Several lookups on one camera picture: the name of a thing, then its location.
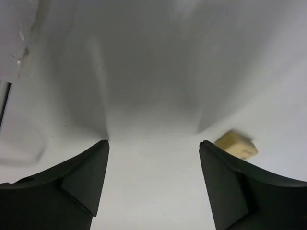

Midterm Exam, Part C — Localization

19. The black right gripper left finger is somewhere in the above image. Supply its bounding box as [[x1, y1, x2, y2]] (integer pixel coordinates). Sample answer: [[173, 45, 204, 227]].
[[0, 140, 109, 230]]

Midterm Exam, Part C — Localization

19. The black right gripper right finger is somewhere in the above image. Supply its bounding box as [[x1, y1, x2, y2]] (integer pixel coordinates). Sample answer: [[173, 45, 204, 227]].
[[199, 140, 307, 230]]

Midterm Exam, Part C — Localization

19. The grey rectangular eraser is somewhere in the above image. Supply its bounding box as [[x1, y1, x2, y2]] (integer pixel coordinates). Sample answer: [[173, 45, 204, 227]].
[[0, 80, 46, 167]]

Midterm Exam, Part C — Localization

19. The small tan eraser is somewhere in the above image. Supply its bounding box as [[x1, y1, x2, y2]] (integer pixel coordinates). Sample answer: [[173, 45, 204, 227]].
[[214, 129, 258, 160]]

